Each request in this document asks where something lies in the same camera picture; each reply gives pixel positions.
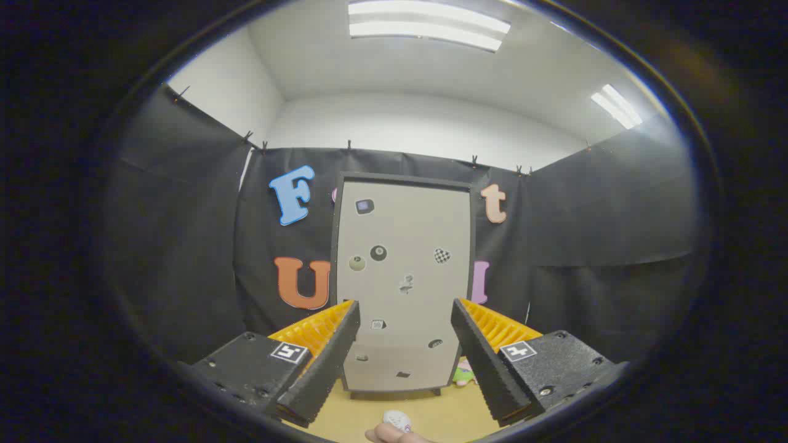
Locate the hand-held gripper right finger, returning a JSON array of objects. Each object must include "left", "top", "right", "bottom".
[{"left": 451, "top": 298, "right": 630, "bottom": 427}]

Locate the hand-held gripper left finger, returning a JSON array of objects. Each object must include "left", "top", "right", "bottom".
[{"left": 179, "top": 300, "right": 361, "bottom": 428}]

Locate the grey shoe cabinet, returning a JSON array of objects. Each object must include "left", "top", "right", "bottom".
[{"left": 331, "top": 172, "right": 478, "bottom": 399}]

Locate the pink and green plush toy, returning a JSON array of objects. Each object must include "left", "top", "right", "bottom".
[{"left": 452, "top": 359, "right": 480, "bottom": 387}]

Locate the black backdrop cloth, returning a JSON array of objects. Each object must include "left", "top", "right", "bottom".
[{"left": 105, "top": 83, "right": 699, "bottom": 370}]

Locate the small ceiling light panel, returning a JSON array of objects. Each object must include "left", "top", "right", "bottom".
[{"left": 591, "top": 84, "right": 643, "bottom": 130}]

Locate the long ceiling light panel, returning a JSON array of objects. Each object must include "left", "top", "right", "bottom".
[{"left": 348, "top": 0, "right": 512, "bottom": 53}]

